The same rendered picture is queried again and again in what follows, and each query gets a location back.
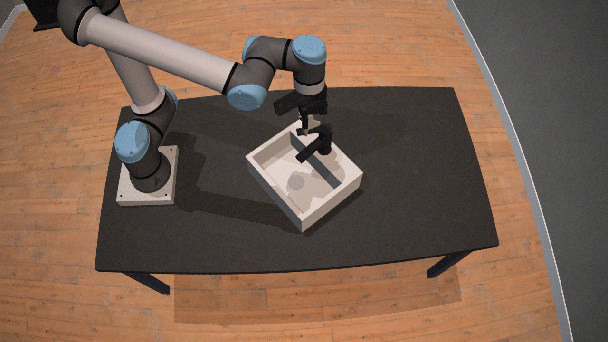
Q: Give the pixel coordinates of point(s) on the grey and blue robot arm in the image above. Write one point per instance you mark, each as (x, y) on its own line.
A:
(131, 49)

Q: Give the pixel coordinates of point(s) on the white rectangular sink basin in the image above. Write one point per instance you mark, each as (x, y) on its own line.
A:
(304, 192)

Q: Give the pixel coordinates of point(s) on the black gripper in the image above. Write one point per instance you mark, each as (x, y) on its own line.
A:
(317, 105)

